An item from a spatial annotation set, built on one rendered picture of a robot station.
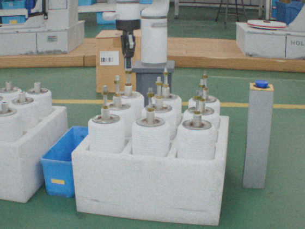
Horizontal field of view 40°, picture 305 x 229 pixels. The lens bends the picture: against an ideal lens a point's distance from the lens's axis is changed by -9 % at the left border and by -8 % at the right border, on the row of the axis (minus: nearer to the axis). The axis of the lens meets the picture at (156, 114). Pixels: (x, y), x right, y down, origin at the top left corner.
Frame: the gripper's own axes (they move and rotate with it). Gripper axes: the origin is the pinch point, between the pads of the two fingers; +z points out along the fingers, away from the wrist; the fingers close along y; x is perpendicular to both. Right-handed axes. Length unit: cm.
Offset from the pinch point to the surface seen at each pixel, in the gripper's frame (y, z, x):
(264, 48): 139, 21, -122
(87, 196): -27.0, 29.4, 16.8
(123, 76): 96, 27, -15
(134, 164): -32.4, 18.5, 4.8
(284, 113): 42, 35, -83
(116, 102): -11.9, 8.4, 5.5
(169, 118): -20.1, 11.4, -7.6
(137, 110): -4.4, 13.9, -2.0
